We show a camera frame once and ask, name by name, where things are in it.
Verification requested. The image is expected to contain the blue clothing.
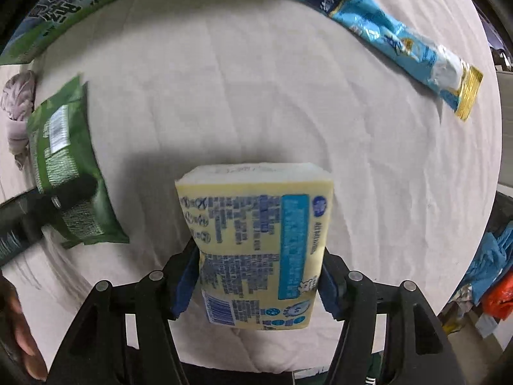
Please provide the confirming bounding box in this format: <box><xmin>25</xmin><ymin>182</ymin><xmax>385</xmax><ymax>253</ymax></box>
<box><xmin>457</xmin><ymin>222</ymin><xmax>513</xmax><ymax>306</ymax></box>

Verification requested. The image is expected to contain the orange plastic bag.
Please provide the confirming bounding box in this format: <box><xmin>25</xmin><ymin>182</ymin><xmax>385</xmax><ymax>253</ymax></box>
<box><xmin>480</xmin><ymin>270</ymin><xmax>513</xmax><ymax>321</ymax></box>

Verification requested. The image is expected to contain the green snack packet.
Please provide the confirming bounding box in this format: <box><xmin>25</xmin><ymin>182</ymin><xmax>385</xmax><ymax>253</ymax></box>
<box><xmin>26</xmin><ymin>75</ymin><xmax>130</xmax><ymax>249</ymax></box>

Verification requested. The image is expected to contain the grey crumpled cloth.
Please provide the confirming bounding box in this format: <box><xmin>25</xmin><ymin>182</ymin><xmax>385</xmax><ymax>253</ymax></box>
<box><xmin>1</xmin><ymin>70</ymin><xmax>38</xmax><ymax>170</ymax></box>

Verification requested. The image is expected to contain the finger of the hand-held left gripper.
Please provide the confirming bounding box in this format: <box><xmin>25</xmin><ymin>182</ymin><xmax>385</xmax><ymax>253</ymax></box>
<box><xmin>16</xmin><ymin>174</ymin><xmax>101</xmax><ymax>231</ymax></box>

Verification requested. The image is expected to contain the large green printed bag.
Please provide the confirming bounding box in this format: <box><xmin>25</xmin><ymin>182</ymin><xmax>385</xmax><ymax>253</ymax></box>
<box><xmin>0</xmin><ymin>0</ymin><xmax>171</xmax><ymax>65</ymax></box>

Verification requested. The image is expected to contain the white bed sheet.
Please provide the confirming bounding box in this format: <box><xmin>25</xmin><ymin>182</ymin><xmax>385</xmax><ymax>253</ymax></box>
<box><xmin>0</xmin><ymin>0</ymin><xmax>504</xmax><ymax>374</ymax></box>

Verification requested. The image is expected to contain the yellow tissue pack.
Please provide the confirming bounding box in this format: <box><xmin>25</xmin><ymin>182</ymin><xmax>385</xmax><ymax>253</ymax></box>
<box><xmin>175</xmin><ymin>162</ymin><xmax>334</xmax><ymax>331</ymax></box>

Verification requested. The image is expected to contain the person's left hand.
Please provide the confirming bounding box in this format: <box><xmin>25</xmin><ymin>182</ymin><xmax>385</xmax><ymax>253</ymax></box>
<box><xmin>0</xmin><ymin>276</ymin><xmax>48</xmax><ymax>382</ymax></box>

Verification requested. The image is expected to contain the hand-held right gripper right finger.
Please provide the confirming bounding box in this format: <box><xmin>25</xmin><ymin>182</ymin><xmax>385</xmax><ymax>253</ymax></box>
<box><xmin>318</xmin><ymin>246</ymin><xmax>468</xmax><ymax>385</ymax></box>

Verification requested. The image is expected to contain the long blue snack packet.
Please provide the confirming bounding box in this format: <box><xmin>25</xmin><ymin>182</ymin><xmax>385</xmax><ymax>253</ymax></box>
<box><xmin>256</xmin><ymin>0</ymin><xmax>484</xmax><ymax>122</ymax></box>

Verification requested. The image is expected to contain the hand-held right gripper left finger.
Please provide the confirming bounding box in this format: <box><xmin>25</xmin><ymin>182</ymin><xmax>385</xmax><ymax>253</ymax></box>
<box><xmin>47</xmin><ymin>238</ymin><xmax>200</xmax><ymax>385</ymax></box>

